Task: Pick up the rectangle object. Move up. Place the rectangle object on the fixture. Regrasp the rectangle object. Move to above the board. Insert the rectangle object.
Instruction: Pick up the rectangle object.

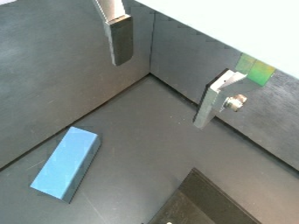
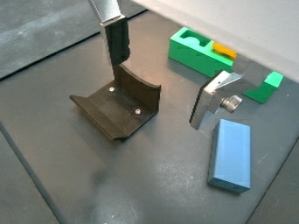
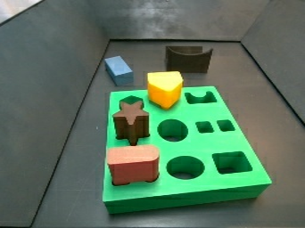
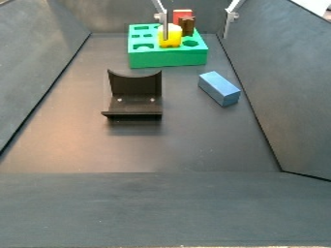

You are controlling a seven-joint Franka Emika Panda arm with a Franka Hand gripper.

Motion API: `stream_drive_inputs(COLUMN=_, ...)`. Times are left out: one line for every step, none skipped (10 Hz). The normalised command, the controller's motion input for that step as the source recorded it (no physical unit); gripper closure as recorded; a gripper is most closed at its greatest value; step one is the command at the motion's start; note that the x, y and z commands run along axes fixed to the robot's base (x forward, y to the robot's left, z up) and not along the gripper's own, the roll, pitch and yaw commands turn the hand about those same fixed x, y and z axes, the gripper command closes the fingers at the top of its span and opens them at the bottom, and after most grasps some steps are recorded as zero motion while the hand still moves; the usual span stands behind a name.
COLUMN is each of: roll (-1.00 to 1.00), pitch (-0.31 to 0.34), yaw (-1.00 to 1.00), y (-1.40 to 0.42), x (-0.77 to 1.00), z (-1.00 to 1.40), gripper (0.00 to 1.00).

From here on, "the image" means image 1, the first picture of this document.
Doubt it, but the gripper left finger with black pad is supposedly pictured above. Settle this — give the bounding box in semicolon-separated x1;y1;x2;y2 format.
93;0;135;67

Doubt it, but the gripper right finger silver bracket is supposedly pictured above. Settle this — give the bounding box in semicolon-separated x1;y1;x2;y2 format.
193;69;247;129

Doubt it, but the blue rectangular block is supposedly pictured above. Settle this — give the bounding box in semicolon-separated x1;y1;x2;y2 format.
31;127;102;203

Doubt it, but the green shape sorter board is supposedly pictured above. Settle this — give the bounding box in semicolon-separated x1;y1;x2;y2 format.
237;53;277;87

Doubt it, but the black fixture stand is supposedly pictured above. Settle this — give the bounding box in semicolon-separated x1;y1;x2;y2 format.
149;168;262;224

